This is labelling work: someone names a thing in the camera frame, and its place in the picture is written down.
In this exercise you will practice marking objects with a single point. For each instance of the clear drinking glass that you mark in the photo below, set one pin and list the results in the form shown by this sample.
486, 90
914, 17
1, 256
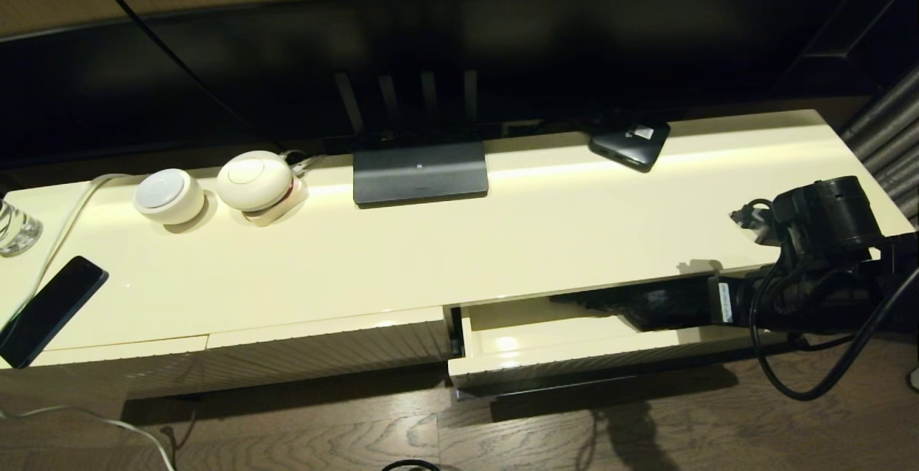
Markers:
18, 230

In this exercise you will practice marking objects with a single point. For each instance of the dark wooden wall frame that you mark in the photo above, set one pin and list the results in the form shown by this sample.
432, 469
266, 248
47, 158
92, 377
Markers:
854, 33

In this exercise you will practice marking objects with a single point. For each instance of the grey television base plate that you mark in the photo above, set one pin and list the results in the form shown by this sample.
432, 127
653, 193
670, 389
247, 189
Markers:
420, 173

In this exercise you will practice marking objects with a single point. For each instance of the cream ribbed cabinet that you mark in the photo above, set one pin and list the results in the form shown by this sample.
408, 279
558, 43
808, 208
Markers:
431, 241

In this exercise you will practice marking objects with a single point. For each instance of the black set-top box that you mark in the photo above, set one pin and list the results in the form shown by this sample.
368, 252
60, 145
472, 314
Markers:
623, 149

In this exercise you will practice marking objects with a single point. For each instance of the small white round speaker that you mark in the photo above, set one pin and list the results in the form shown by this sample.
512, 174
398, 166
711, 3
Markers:
169, 197

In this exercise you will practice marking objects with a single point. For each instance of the wide cream ribbed cabinet door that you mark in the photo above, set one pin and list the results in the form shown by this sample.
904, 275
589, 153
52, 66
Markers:
323, 352

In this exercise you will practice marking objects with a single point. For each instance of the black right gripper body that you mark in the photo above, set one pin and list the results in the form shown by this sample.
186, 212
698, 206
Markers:
729, 302

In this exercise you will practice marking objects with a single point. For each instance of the narrow cream ribbed cabinet door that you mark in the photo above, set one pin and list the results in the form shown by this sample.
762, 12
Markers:
143, 370

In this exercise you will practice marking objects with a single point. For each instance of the white dome shaped device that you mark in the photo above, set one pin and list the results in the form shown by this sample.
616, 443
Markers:
251, 180

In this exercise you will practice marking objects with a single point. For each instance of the black umbrella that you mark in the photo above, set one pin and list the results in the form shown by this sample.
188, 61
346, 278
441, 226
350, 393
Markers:
646, 306

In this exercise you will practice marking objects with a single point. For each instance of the black smartphone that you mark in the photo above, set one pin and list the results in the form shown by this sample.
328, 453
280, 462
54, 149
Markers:
50, 309

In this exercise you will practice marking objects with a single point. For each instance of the cream device dock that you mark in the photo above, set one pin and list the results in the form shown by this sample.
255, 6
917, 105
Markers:
288, 210

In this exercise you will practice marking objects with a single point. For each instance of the black flat screen television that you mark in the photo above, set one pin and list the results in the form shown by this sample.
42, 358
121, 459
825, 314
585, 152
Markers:
502, 47

